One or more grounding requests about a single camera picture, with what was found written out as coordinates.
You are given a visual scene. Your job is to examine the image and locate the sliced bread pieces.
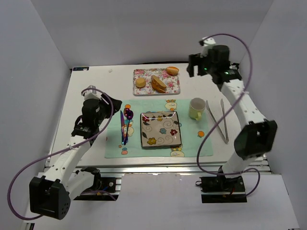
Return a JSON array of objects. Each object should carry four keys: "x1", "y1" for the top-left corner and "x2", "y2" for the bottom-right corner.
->
[{"x1": 151, "y1": 75, "x2": 167, "y2": 93}]

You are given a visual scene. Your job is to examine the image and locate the square floral plate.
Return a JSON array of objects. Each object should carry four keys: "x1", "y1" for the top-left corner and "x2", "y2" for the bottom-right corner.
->
[{"x1": 140, "y1": 111, "x2": 182, "y2": 149}]

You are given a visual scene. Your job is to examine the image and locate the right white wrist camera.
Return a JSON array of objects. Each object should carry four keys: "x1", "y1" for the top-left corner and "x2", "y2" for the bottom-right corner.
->
[{"x1": 199, "y1": 37, "x2": 216, "y2": 57}]

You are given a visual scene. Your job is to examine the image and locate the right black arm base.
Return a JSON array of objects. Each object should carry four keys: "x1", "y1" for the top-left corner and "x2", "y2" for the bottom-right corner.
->
[{"x1": 195, "y1": 176, "x2": 247, "y2": 204}]

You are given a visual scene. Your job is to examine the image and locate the iridescent purple spoon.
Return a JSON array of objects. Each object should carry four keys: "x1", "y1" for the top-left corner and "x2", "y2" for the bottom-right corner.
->
[{"x1": 124, "y1": 109, "x2": 134, "y2": 145}]

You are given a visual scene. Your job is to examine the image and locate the metal tongs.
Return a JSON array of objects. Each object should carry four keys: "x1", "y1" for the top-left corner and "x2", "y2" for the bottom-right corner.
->
[{"x1": 206, "y1": 99, "x2": 229, "y2": 144}]

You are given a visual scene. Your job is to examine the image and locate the oval bread roll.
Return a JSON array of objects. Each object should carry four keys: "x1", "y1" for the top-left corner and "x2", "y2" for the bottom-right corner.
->
[{"x1": 166, "y1": 67, "x2": 179, "y2": 76}]

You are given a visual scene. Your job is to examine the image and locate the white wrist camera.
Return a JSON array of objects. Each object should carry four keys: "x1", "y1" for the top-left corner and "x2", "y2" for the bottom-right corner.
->
[
  {"x1": 81, "y1": 85, "x2": 109, "y2": 104},
  {"x1": 199, "y1": 37, "x2": 216, "y2": 57}
]

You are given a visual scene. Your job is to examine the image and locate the iridescent purple knife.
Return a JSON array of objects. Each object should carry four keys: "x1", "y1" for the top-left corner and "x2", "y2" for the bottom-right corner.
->
[{"x1": 120, "y1": 111, "x2": 127, "y2": 145}]

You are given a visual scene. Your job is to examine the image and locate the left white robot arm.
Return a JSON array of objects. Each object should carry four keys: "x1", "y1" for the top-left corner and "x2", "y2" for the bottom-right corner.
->
[{"x1": 29, "y1": 96, "x2": 122, "y2": 220}]

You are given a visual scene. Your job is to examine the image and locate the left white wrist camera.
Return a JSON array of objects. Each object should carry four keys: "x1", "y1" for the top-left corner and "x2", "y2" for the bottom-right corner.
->
[{"x1": 81, "y1": 85, "x2": 109, "y2": 104}]

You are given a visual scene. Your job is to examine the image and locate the floral serving tray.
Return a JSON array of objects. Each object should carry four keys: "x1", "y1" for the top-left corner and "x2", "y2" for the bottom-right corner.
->
[{"x1": 133, "y1": 68, "x2": 180, "y2": 96}]

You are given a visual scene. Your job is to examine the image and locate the aluminium table frame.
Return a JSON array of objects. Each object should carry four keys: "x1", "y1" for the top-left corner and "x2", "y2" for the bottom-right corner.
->
[{"x1": 44, "y1": 152, "x2": 272, "y2": 174}]

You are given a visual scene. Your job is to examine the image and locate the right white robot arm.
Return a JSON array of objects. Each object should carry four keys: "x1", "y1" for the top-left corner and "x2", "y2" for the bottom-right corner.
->
[{"x1": 187, "y1": 45, "x2": 277, "y2": 179}]

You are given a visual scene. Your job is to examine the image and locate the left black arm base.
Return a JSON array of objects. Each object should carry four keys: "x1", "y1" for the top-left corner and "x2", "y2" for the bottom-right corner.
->
[{"x1": 64, "y1": 167, "x2": 121, "y2": 201}]

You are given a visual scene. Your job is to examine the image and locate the left blue corner sticker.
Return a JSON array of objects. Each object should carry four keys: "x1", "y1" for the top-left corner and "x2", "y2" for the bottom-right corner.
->
[{"x1": 72, "y1": 67, "x2": 89, "y2": 71}]

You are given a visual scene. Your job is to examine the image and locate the round bread bun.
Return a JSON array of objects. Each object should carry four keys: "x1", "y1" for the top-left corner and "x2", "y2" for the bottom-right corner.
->
[{"x1": 135, "y1": 78, "x2": 146, "y2": 88}]

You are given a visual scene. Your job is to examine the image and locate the mint green placemat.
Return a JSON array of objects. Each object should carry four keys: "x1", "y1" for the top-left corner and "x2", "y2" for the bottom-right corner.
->
[{"x1": 105, "y1": 99, "x2": 209, "y2": 159}]

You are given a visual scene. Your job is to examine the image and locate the yellow green mug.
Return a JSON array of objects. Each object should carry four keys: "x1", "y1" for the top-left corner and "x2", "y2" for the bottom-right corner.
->
[{"x1": 189, "y1": 98, "x2": 206, "y2": 121}]

